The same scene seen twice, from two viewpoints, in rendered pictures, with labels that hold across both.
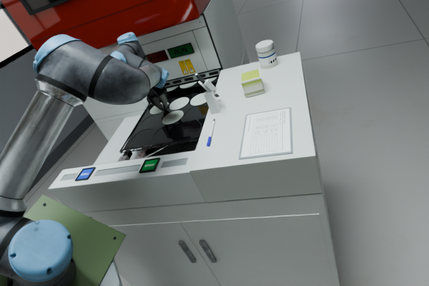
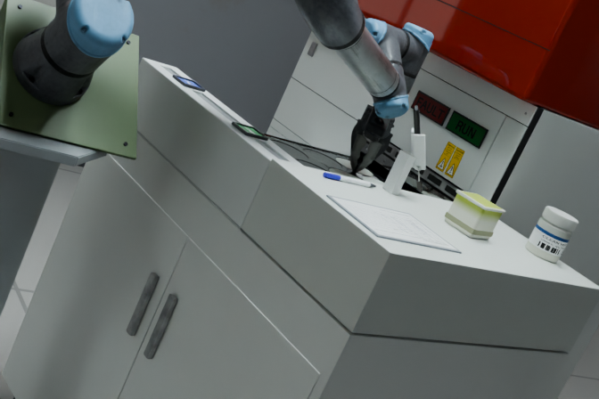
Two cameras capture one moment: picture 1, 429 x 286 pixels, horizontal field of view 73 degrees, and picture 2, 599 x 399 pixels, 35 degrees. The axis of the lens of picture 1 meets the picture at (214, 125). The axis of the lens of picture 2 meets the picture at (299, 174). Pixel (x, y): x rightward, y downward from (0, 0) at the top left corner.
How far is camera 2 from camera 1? 106 cm
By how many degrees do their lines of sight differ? 30
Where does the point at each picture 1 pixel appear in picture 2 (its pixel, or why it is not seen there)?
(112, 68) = not seen: outside the picture
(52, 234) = (120, 19)
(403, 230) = not seen: outside the picture
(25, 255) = not seen: outside the picture
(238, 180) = (297, 222)
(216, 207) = (241, 249)
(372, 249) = not seen: outside the picture
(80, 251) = (92, 103)
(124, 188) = (199, 125)
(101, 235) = (121, 125)
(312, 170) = (371, 276)
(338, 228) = not seen: outside the picture
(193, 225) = (194, 256)
